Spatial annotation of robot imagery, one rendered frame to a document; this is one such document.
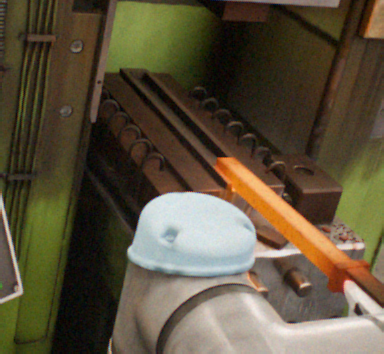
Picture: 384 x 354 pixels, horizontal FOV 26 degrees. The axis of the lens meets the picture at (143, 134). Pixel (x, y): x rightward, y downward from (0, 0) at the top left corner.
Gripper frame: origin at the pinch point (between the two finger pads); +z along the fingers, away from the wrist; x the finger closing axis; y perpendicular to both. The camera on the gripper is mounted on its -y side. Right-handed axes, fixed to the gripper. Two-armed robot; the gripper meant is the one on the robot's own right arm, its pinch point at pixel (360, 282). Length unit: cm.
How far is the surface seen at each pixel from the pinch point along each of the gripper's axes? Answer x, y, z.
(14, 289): -38.0, 4.6, 12.2
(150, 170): -11.1, 3.3, 35.3
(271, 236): 4.8, 9.2, 24.0
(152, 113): -3, 2, 52
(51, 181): -23.7, 8.1, 42.0
